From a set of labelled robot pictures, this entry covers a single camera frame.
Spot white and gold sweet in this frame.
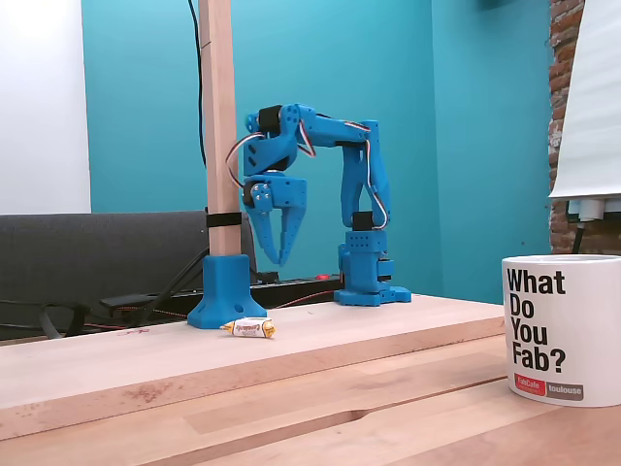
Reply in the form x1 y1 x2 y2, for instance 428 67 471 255
218 316 278 340

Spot white printed mug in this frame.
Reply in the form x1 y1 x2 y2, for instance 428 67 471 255
501 254 621 408

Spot black power strip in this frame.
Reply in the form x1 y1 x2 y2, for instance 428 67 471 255
249 273 346 309

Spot black flat device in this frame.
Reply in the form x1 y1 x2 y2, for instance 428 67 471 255
99 292 152 317

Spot dark grey sofa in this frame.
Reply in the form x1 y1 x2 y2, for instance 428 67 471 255
0 209 258 341

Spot white board panel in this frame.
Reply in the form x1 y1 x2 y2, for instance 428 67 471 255
0 0 92 216

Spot flip chart marker tray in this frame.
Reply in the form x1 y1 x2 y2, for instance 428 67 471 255
567 195 621 223

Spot white flip chart paper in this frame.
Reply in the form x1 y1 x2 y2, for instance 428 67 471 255
547 0 621 200

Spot black strap around post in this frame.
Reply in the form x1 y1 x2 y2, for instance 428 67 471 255
204 211 244 228

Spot wooden post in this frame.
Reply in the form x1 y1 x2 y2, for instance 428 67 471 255
198 0 243 257

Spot blue post base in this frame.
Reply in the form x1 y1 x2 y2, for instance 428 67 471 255
186 253 269 330

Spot black camera cable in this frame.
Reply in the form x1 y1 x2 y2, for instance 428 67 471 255
187 0 209 170

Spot black webbing strap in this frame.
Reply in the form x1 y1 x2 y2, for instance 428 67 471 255
40 302 87 339

